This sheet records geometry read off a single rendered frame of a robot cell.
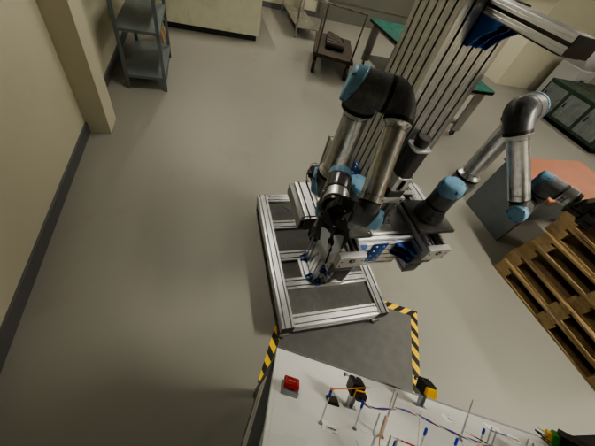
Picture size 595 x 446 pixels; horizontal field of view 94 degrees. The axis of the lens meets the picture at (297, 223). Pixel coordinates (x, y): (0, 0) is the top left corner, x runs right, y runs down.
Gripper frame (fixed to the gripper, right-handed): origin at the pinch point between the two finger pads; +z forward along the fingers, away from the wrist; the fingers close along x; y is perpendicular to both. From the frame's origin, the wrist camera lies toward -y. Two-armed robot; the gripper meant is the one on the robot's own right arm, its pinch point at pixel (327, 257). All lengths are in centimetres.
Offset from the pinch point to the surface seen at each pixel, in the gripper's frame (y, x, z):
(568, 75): 17, -540, -820
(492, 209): 106, -231, -243
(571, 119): 60, -509, -643
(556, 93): 43, -477, -704
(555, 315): 106, -263, -119
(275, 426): 35.9, -6.8, 30.0
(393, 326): 143, -118, -69
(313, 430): 36.8, -17.7, 28.3
